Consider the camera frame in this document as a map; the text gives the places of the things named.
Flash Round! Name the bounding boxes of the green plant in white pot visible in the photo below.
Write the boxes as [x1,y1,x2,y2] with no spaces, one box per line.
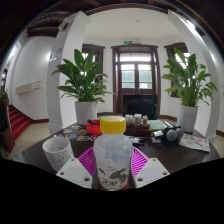
[51,48,113,126]
[161,48,218,134]

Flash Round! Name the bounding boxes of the red plastic box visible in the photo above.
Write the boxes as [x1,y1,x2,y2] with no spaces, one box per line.
[85,118,104,136]

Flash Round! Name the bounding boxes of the dark-framed window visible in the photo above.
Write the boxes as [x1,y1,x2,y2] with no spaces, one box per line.
[81,43,106,101]
[163,42,192,99]

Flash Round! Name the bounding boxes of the green book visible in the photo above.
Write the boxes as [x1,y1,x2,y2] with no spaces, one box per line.
[148,119,167,132]

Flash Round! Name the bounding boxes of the dark wooden double door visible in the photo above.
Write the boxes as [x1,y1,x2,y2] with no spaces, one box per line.
[111,43,162,116]

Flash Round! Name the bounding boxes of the white speckled cup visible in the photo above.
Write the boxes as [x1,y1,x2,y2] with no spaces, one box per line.
[42,136,75,173]

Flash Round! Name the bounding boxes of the black chair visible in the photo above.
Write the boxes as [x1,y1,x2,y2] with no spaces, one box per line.
[122,94,159,120]

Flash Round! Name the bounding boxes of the yellow-capped clear drink bottle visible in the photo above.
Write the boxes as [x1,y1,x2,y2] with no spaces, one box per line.
[93,115,134,191]

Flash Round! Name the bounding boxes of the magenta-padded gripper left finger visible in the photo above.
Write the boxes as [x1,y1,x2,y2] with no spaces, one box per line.
[55,146,98,190]

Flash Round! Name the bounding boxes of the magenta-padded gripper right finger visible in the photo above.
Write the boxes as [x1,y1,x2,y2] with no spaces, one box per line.
[129,147,170,189]

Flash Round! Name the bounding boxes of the black headphones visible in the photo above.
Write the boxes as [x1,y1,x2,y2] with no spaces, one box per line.
[163,125,185,143]

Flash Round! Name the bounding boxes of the white wall-mounted panel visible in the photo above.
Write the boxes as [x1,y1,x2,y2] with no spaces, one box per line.
[14,81,43,95]

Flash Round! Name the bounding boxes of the printed paper leaflet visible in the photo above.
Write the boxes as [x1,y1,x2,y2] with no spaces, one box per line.
[178,133,211,153]

